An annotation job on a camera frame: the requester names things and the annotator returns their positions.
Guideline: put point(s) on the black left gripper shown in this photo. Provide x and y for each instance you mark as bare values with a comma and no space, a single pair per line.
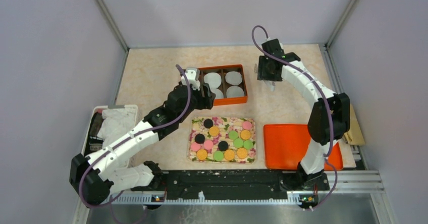
206,102

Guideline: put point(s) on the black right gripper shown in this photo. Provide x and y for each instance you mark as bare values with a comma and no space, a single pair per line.
261,73

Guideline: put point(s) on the orange cookie box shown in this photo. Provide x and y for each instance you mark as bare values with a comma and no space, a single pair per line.
222,70

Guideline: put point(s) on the orange cookie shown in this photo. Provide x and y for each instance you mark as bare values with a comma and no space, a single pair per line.
229,155
214,131
201,154
242,153
245,135

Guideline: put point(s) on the metal tongs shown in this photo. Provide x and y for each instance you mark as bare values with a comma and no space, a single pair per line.
270,84

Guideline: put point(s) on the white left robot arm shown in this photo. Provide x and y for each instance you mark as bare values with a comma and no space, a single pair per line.
99,174

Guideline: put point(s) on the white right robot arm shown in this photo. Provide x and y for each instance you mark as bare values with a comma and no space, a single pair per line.
330,111

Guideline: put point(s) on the white paper cupcake liner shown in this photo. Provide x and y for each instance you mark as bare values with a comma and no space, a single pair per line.
235,91
218,93
233,78
214,80

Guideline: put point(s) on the black cookie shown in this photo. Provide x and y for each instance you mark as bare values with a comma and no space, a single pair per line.
199,138
223,146
208,123

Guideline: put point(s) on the floral serving tray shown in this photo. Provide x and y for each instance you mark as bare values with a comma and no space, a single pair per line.
225,125

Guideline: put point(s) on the pink cookie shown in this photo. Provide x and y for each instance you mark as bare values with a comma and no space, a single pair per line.
208,145
247,125
195,147

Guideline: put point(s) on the green cookie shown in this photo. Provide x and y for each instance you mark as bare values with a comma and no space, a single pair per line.
238,143
218,156
248,145
233,135

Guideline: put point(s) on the orange box lid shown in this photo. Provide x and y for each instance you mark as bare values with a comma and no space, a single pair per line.
290,147

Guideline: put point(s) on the white crumpled cloth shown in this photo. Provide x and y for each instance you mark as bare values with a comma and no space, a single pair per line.
116,123

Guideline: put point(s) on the white plastic basket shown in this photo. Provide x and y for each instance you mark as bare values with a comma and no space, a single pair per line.
91,142

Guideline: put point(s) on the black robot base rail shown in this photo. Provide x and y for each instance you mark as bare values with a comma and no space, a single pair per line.
254,185

